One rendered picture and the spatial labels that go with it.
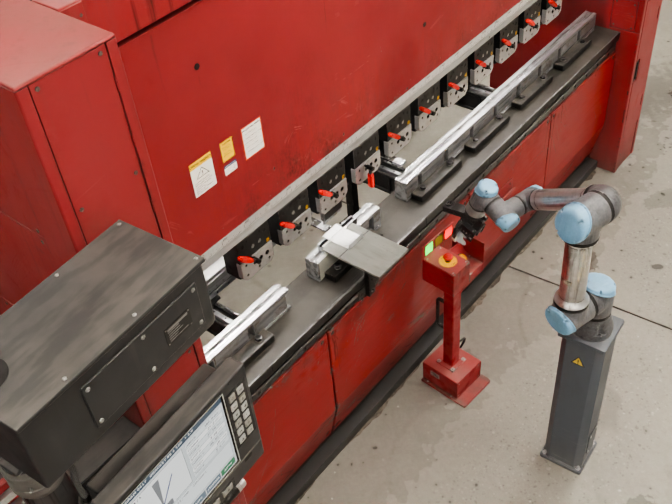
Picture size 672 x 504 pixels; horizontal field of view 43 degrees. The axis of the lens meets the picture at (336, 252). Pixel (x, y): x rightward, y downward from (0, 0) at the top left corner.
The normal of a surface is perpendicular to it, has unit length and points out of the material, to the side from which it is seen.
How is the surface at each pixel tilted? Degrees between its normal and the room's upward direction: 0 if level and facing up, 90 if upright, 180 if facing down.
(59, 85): 90
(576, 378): 90
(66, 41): 0
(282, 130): 90
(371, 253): 0
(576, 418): 90
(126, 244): 0
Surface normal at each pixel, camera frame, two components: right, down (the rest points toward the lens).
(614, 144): -0.63, 0.56
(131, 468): -0.08, -0.73
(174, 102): 0.77, 0.38
